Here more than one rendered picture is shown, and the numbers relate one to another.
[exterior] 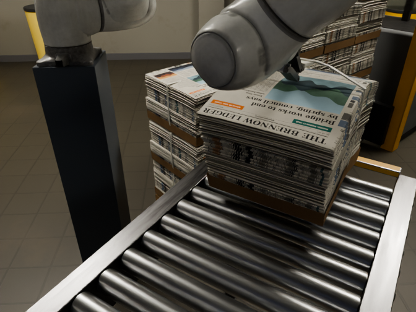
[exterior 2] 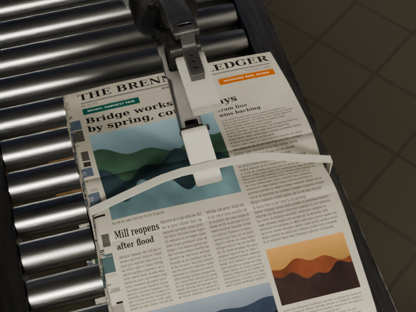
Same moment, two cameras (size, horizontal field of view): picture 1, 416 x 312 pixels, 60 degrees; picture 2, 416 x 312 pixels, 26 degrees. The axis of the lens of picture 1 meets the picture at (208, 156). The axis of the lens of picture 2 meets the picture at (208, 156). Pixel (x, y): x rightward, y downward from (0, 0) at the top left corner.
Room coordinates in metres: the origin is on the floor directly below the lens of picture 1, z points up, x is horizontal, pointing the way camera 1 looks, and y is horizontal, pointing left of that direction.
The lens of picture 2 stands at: (1.17, -0.63, 1.97)
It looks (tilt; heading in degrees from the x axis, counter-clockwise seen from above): 55 degrees down; 133
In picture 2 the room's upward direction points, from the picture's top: straight up
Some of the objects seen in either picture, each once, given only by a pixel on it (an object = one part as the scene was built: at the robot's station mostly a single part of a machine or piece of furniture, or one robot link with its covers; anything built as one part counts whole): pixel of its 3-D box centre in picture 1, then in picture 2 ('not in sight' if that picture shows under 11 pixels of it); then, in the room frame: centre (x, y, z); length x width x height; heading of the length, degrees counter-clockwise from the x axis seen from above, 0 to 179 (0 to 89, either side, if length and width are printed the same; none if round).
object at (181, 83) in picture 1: (254, 130); not in sight; (1.83, -0.27, 0.42); 1.17 x 0.39 x 0.83; 131
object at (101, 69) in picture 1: (95, 176); not in sight; (1.25, 0.48, 0.50); 0.20 x 0.20 x 1.00; 3
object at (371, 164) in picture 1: (322, 151); not in sight; (0.93, -0.34, 0.81); 0.43 x 0.03 x 0.02; 58
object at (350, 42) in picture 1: (311, 38); not in sight; (2.11, -0.59, 0.86); 0.38 x 0.29 x 0.04; 40
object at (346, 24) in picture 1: (313, 22); not in sight; (2.11, -0.59, 0.95); 0.38 x 0.29 x 0.23; 40
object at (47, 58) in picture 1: (68, 51); not in sight; (1.23, 0.47, 1.03); 0.22 x 0.18 x 0.06; 3
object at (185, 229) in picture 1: (248, 260); (147, 157); (0.54, -0.09, 0.77); 0.47 x 0.05 x 0.05; 58
